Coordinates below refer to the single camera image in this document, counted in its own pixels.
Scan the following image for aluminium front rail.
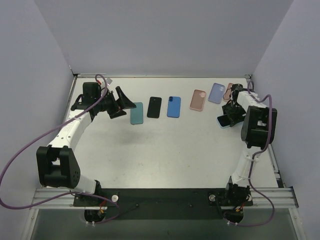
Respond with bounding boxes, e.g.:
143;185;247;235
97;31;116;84
31;187;299;210

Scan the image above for black phone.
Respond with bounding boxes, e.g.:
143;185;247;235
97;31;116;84
147;96;162;119

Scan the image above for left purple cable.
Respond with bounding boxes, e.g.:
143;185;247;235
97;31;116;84
0;74;121;225

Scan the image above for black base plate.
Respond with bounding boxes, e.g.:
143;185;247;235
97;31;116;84
73;188;253;220

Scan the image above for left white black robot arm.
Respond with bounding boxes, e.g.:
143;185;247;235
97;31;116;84
36;82;137;206

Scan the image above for pink phone case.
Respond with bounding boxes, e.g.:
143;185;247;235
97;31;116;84
222;83;233;102
189;89;206;112

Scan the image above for lavender phone case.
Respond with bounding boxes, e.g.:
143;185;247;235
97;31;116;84
208;83;226;104

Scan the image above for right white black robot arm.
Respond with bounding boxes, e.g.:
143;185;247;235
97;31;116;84
217;83;278;204

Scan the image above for purple cable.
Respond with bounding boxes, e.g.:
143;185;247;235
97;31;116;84
223;81;277;227
0;74;121;225

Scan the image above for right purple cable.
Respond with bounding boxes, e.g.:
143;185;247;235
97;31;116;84
223;81;277;227

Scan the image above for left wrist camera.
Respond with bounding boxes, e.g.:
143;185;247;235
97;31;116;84
106;77;113;86

